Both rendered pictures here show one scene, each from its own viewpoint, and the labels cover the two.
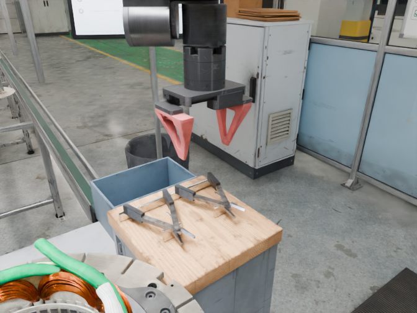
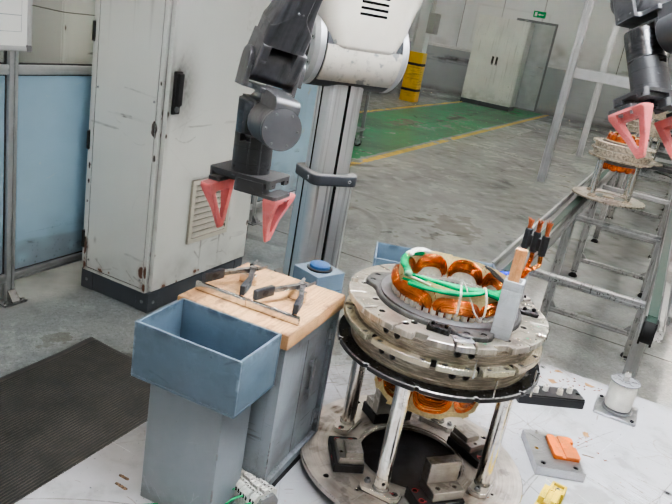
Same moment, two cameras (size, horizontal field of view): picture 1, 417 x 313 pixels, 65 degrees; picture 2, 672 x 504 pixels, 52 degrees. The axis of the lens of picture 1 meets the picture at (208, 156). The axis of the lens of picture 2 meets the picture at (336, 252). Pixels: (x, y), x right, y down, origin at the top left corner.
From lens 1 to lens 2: 1.26 m
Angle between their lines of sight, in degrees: 107
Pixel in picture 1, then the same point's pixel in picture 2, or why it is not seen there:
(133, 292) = (376, 283)
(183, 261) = (317, 294)
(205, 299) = not seen: hidden behind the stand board
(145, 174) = (170, 348)
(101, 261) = (365, 300)
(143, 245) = (316, 310)
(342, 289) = not seen: outside the picture
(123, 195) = (200, 381)
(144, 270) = (356, 286)
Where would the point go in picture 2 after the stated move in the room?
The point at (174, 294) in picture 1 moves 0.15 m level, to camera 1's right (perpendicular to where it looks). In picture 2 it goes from (362, 276) to (321, 244)
